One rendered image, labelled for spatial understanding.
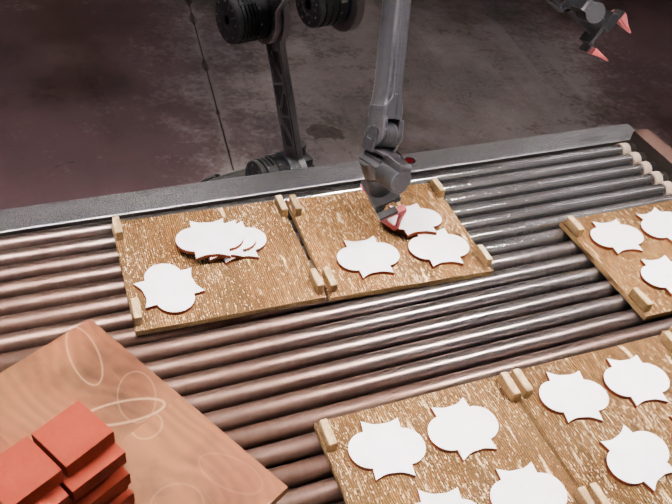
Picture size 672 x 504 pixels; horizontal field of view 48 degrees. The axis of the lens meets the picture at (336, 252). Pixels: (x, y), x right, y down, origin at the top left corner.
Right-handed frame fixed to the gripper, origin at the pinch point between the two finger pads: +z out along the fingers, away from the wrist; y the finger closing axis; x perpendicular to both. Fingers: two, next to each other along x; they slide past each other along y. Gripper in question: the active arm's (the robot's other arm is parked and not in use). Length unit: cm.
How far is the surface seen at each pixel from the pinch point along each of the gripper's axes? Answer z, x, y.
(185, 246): -18.9, 46.1, -1.4
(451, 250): 6.0, -9.7, -13.7
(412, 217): 3.6, -5.5, -1.0
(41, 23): 62, 105, 310
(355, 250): -2.6, 11.4, -8.8
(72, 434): -61, 57, -70
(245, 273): -11.7, 36.4, -9.7
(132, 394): -32, 59, -45
